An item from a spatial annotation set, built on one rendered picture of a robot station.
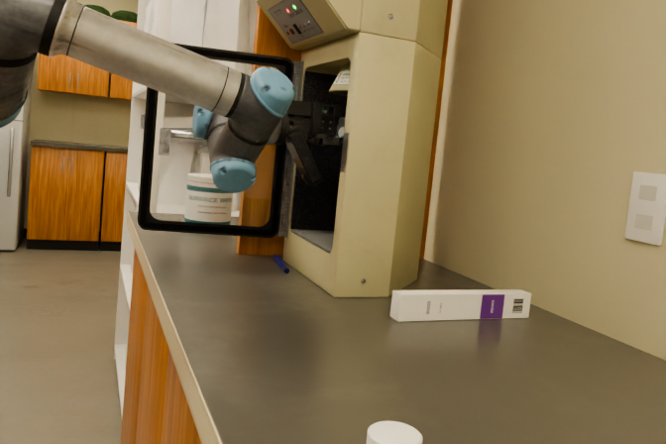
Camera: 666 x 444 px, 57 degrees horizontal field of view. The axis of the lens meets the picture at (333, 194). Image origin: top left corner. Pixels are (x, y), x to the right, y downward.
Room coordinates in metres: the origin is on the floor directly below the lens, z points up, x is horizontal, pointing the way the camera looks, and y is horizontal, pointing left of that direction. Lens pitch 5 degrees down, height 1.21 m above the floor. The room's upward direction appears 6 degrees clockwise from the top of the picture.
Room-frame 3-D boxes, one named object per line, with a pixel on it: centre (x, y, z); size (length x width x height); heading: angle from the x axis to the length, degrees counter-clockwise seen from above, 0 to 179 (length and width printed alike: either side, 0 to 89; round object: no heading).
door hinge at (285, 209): (1.36, 0.10, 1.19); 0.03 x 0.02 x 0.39; 22
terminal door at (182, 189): (1.33, 0.26, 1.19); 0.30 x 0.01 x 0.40; 102
